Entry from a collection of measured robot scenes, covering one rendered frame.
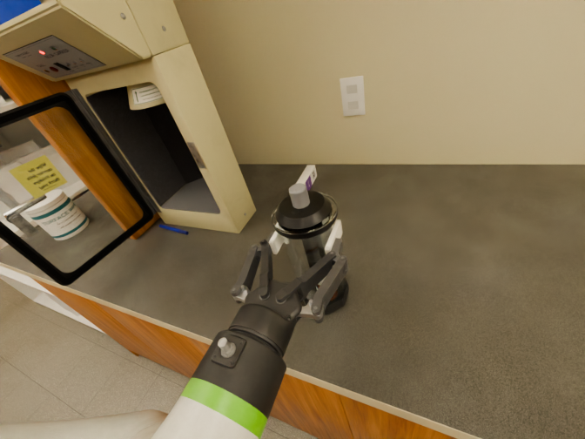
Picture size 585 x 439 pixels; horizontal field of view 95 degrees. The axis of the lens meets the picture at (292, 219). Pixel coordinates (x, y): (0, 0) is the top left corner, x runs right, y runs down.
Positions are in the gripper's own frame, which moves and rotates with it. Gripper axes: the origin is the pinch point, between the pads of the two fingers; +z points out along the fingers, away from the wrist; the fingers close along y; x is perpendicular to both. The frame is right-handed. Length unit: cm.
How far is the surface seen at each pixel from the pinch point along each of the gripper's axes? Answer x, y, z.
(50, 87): -28, 68, 13
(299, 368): 18.9, 0.3, -15.0
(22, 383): 112, 199, -45
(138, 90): -23, 43, 17
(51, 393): 112, 171, -42
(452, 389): 19.0, -23.3, -11.1
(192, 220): 15, 48, 15
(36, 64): -33, 57, 8
